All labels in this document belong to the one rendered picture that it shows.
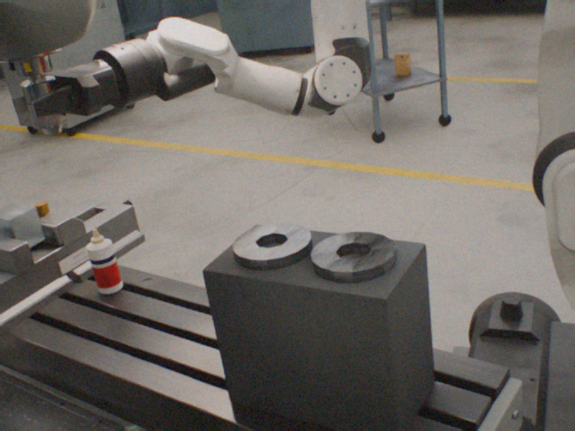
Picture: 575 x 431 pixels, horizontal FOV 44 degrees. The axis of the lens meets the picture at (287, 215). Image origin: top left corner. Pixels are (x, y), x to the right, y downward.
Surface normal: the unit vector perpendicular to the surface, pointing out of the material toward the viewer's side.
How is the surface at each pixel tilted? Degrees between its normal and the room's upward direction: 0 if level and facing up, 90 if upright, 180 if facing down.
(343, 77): 70
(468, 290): 0
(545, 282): 0
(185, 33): 37
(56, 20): 117
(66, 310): 0
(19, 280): 90
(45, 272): 90
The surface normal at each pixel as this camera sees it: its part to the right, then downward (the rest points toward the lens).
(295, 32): -0.26, 0.44
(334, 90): 0.22, 0.04
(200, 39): 0.33, -0.61
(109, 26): 0.86, 0.10
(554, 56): -0.19, 0.77
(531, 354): -0.14, -0.90
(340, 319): -0.47, 0.43
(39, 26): 0.72, 0.61
